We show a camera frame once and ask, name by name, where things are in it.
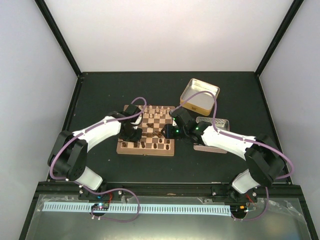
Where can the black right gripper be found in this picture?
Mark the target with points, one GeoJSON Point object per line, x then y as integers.
{"type": "Point", "coordinates": [169, 133]}

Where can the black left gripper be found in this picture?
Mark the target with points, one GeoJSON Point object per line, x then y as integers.
{"type": "Point", "coordinates": [136, 139]}

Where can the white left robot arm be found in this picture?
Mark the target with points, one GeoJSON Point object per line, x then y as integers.
{"type": "Point", "coordinates": [68, 158]}

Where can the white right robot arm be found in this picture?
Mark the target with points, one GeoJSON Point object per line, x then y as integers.
{"type": "Point", "coordinates": [264, 161]}

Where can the wooden chess board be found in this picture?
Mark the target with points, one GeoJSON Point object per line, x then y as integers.
{"type": "Point", "coordinates": [152, 142]}

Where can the left controller circuit board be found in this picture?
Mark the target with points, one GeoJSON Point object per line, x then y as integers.
{"type": "Point", "coordinates": [100, 207]}

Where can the controller circuit board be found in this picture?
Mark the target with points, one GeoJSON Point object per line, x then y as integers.
{"type": "Point", "coordinates": [100, 207]}
{"type": "Point", "coordinates": [239, 209]}

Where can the right controller circuit board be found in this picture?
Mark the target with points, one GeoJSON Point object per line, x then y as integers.
{"type": "Point", "coordinates": [239, 209]}

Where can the gold square tin box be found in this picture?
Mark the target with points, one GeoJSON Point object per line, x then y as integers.
{"type": "Point", "coordinates": [198, 98]}

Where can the silver patterned tin lid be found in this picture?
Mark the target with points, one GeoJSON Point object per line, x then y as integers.
{"type": "Point", "coordinates": [220, 123]}

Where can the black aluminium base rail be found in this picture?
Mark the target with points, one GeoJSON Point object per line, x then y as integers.
{"type": "Point", "coordinates": [218, 192]}

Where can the white slotted cable duct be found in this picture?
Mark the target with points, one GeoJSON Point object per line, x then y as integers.
{"type": "Point", "coordinates": [133, 208]}

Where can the left black frame post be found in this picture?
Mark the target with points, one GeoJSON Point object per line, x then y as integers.
{"type": "Point", "coordinates": [46, 13]}

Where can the black frame post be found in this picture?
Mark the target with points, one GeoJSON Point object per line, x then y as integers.
{"type": "Point", "coordinates": [46, 13]}
{"type": "Point", "coordinates": [283, 27]}

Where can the right black frame post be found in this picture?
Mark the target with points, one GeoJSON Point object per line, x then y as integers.
{"type": "Point", "coordinates": [283, 27]}

